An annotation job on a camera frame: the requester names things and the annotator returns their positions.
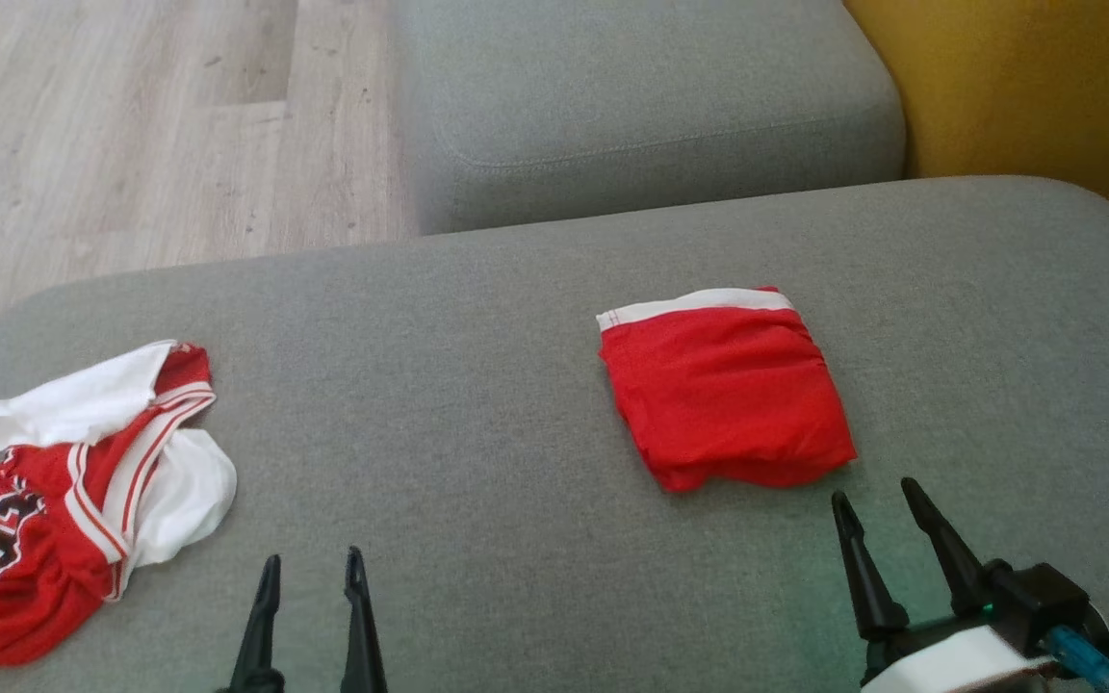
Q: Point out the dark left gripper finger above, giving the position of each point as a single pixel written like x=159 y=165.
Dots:
x=360 y=635
x=261 y=635

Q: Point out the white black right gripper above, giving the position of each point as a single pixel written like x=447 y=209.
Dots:
x=978 y=654

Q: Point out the red white basketball jersey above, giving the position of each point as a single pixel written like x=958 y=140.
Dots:
x=44 y=539

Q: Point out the red shorts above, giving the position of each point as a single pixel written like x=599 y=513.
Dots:
x=728 y=395

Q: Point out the large grey sofa seat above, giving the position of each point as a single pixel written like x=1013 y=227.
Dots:
x=477 y=423

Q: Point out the yellow sofa backrest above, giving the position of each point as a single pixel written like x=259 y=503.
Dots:
x=1026 y=87

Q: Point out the small grey sofa cushion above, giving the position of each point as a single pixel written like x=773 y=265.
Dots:
x=641 y=106

